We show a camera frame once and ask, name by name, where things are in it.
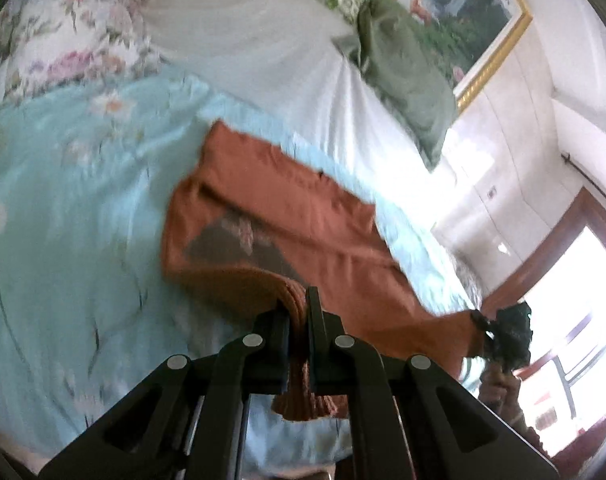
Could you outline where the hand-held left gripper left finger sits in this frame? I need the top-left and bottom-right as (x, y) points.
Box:
(38, 306), (291, 480)

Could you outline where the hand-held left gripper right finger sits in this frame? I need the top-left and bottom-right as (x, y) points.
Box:
(305, 286), (560, 480)

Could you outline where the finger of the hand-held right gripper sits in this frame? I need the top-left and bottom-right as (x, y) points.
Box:
(470, 309), (495, 343)

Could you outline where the rust orange garment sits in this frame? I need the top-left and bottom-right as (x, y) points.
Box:
(160, 120), (490, 422)

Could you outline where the person's right forearm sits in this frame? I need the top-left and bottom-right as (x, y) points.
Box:
(506, 407), (554, 466)

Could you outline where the person's right hand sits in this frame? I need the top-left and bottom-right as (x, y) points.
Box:
(478, 367), (524, 423)

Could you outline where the wooden framed window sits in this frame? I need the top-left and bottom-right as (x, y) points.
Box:
(483, 187), (606, 480)

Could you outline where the dark curtain rod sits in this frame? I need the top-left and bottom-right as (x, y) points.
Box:
(560, 152), (606, 207)

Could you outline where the light blue floral blanket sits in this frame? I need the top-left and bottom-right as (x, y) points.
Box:
(0, 67), (484, 467)

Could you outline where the plain green pillow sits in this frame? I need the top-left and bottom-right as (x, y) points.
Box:
(332, 0), (460, 170)

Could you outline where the white bed sheet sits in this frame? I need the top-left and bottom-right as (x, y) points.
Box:
(143, 0), (451, 233)

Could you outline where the gold framed painting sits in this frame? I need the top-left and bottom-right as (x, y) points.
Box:
(343, 0), (534, 115)

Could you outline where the white pink floral pillow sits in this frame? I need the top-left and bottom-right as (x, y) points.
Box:
(0, 0), (170, 107)

